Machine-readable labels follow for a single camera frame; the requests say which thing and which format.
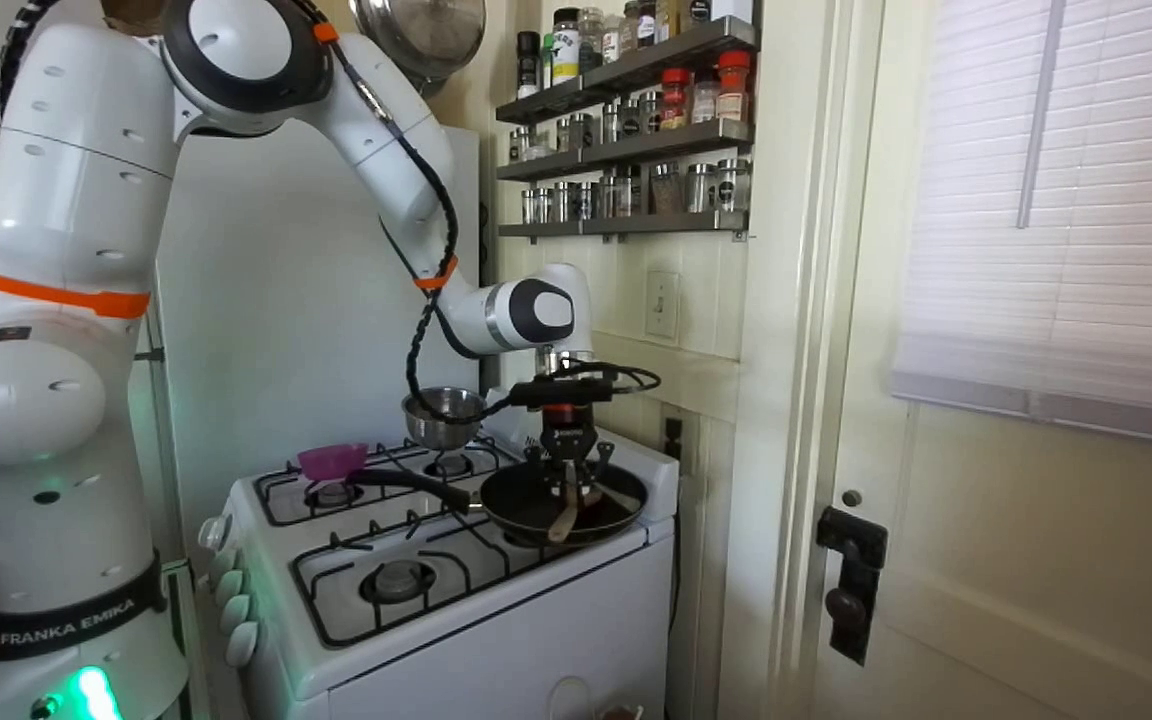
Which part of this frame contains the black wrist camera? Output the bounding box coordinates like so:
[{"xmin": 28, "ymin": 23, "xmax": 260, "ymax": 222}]
[{"xmin": 507, "ymin": 368, "xmax": 626, "ymax": 414}]

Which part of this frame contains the cream door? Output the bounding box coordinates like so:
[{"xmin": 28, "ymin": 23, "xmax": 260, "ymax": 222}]
[{"xmin": 787, "ymin": 0, "xmax": 1152, "ymax": 720}]

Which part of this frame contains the large black lid spice jar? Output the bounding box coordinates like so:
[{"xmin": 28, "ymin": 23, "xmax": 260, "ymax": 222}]
[{"xmin": 542, "ymin": 4, "xmax": 586, "ymax": 91}]

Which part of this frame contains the dark glass spice bottle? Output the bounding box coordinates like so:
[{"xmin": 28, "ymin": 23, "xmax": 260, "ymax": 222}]
[{"xmin": 512, "ymin": 28, "xmax": 543, "ymax": 100}]

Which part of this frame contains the metal spice rack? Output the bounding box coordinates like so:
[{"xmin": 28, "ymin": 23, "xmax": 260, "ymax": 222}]
[{"xmin": 494, "ymin": 12, "xmax": 761, "ymax": 249}]

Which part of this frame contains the white refrigerator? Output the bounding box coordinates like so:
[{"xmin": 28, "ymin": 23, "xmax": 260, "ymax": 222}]
[{"xmin": 150, "ymin": 123, "xmax": 489, "ymax": 535}]

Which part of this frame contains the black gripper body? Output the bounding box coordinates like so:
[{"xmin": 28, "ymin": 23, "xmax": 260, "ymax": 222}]
[{"xmin": 536, "ymin": 397, "xmax": 608, "ymax": 465}]

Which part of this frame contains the black frying pan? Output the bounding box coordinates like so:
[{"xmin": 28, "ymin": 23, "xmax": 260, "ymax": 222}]
[{"xmin": 347, "ymin": 457, "xmax": 653, "ymax": 552}]

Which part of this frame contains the wooden spoon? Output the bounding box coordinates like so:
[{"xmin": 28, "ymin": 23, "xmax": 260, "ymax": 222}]
[{"xmin": 543, "ymin": 457, "xmax": 587, "ymax": 550}]

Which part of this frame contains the round gas burner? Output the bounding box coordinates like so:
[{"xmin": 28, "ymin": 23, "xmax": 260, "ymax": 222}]
[{"xmin": 358, "ymin": 555, "xmax": 436, "ymax": 609}]

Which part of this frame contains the pink bowl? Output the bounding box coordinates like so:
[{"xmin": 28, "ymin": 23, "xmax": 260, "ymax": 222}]
[{"xmin": 293, "ymin": 440, "xmax": 377, "ymax": 490}]

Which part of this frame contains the white gas stove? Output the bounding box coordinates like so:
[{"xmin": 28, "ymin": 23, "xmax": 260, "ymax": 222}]
[{"xmin": 193, "ymin": 425, "xmax": 686, "ymax": 720}]

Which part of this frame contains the black braided cable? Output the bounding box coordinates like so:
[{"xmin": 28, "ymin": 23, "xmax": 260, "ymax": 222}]
[{"xmin": 329, "ymin": 36, "xmax": 670, "ymax": 414}]

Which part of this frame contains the red lid spice jar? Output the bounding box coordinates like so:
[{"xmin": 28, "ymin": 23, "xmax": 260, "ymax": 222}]
[
  {"xmin": 659, "ymin": 63, "xmax": 696, "ymax": 133},
  {"xmin": 714, "ymin": 47, "xmax": 756, "ymax": 133}
]

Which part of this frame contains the black door lock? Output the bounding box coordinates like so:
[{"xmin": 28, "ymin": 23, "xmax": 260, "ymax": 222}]
[{"xmin": 811, "ymin": 503, "xmax": 894, "ymax": 670}]

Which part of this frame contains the white wall outlet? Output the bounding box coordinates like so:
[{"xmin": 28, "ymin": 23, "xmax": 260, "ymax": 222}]
[{"xmin": 646, "ymin": 269, "xmax": 686, "ymax": 346}]

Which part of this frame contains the black stove grate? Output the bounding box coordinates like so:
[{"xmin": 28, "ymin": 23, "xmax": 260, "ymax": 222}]
[
  {"xmin": 290, "ymin": 494, "xmax": 633, "ymax": 651},
  {"xmin": 252, "ymin": 438, "xmax": 527, "ymax": 531}
]

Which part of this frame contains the white window blind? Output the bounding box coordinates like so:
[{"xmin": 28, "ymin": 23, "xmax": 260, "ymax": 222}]
[{"xmin": 887, "ymin": 0, "xmax": 1152, "ymax": 451}]

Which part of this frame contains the large hanging steel pot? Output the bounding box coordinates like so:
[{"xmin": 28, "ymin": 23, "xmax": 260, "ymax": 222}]
[{"xmin": 354, "ymin": 0, "xmax": 494, "ymax": 100}]

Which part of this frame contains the wide orange strap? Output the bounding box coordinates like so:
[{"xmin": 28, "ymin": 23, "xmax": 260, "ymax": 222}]
[{"xmin": 0, "ymin": 249, "xmax": 153, "ymax": 325}]

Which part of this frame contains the small silver pot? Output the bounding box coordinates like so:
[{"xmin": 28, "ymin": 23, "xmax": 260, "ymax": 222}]
[{"xmin": 398, "ymin": 384, "xmax": 494, "ymax": 457}]

